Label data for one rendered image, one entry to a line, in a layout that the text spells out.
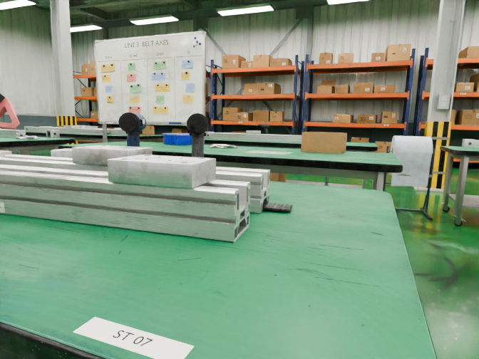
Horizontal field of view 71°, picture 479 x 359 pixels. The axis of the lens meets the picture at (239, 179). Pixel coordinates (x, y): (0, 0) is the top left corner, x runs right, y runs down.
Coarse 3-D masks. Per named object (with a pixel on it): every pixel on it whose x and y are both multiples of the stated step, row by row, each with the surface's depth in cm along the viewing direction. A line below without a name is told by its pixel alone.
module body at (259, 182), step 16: (0, 160) 90; (16, 160) 88; (32, 160) 87; (48, 160) 88; (64, 160) 93; (224, 176) 73; (240, 176) 72; (256, 176) 71; (256, 192) 71; (256, 208) 72
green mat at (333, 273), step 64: (320, 192) 97; (384, 192) 99; (0, 256) 46; (64, 256) 47; (128, 256) 47; (192, 256) 48; (256, 256) 48; (320, 256) 49; (384, 256) 49; (0, 320) 32; (64, 320) 32; (128, 320) 32; (192, 320) 32; (256, 320) 33; (320, 320) 33; (384, 320) 33
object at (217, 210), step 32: (0, 192) 66; (32, 192) 64; (64, 192) 62; (96, 192) 61; (128, 192) 59; (160, 192) 56; (192, 192) 54; (224, 192) 53; (96, 224) 61; (128, 224) 59; (160, 224) 57; (192, 224) 55; (224, 224) 54
